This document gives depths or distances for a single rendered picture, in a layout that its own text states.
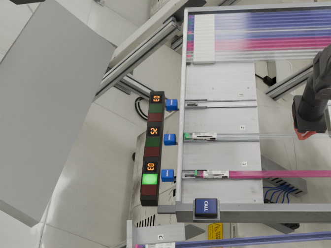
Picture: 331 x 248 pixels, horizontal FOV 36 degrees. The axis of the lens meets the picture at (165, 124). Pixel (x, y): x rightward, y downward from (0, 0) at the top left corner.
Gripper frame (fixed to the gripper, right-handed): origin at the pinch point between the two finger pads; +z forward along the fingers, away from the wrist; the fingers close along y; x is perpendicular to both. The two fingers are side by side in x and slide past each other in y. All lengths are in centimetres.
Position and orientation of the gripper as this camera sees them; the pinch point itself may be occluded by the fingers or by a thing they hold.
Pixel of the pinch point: (301, 135)
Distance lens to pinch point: 129.2
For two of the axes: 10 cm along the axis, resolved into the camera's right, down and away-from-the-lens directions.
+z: 0.0, 6.0, 8.0
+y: 0.5, -8.0, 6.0
